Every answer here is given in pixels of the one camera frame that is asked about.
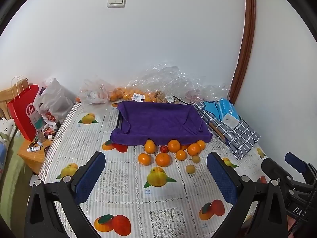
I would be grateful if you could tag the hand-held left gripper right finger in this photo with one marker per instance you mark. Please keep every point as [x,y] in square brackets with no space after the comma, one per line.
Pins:
[221,178]

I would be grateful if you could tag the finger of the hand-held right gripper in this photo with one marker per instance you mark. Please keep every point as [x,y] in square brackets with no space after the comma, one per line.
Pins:
[296,160]
[272,168]

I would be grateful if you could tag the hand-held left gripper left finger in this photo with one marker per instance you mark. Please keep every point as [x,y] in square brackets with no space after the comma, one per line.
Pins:
[89,176]

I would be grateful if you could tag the tan longan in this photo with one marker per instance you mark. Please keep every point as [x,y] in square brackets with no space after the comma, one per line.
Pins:
[190,169]
[196,159]

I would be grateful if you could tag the small orange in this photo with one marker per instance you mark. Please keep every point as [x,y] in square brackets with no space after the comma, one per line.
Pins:
[201,145]
[181,155]

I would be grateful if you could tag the large round orange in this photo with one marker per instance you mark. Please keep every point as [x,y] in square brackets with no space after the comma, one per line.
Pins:
[163,160]

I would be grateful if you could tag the black tray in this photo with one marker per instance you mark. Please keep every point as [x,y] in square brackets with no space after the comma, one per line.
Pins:
[119,121]

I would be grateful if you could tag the oval orange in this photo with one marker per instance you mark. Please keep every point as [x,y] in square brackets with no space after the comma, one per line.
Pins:
[150,146]

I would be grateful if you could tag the fruit print tablecloth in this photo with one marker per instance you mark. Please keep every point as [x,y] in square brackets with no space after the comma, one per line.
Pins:
[123,178]

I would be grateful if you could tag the grey plaid cloth bag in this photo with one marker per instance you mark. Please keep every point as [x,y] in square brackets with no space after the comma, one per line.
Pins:
[237,136]

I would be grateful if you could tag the wooden stick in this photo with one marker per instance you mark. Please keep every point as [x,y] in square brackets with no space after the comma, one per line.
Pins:
[216,129]

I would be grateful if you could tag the wooden nightstand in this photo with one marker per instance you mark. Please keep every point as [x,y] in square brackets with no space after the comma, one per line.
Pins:
[32,157]

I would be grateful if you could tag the cluster of small bottles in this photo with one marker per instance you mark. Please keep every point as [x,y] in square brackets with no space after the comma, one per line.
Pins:
[47,131]

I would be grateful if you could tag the small red fruit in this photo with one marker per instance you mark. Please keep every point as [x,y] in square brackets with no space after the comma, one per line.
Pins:
[164,149]

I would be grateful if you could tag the blue tissue pack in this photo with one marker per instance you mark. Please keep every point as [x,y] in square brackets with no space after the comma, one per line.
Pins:
[227,111]

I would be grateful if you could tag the light blue paper folder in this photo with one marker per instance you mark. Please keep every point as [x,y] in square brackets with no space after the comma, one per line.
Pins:
[208,107]

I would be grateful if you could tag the green blanket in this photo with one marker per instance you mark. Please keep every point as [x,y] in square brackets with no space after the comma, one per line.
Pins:
[13,176]

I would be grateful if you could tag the white translucent plastic bag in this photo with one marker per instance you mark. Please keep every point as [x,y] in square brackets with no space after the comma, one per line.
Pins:
[94,95]

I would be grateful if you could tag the grey white plastic bag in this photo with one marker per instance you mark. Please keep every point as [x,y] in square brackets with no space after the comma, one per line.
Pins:
[54,101]

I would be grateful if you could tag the purple towel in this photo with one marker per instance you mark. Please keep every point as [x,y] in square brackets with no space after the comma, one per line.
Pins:
[158,121]

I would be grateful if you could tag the clear bag of oranges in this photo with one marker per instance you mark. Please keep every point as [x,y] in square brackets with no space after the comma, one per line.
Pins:
[121,94]

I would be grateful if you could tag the red paper shopping bag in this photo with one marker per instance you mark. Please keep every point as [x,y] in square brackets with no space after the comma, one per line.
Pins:
[22,114]

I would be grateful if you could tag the labelled bag of oranges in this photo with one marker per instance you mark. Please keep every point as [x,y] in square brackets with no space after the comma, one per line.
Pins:
[140,96]

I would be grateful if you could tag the white dotted pillow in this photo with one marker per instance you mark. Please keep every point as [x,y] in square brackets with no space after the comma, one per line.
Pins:
[6,129]

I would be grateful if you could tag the labelled bag of longans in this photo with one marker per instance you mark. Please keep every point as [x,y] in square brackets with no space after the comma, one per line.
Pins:
[159,96]

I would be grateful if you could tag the crinkled clear plastic bag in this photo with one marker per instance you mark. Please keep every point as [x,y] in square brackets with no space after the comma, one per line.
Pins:
[168,79]

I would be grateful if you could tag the wooden headboard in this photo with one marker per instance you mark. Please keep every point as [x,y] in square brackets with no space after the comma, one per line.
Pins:
[5,96]

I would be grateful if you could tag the brown wooden door frame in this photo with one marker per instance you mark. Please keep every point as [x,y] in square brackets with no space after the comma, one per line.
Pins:
[245,42]

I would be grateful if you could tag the white light switch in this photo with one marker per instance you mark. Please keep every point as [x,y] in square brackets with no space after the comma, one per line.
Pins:
[116,0]

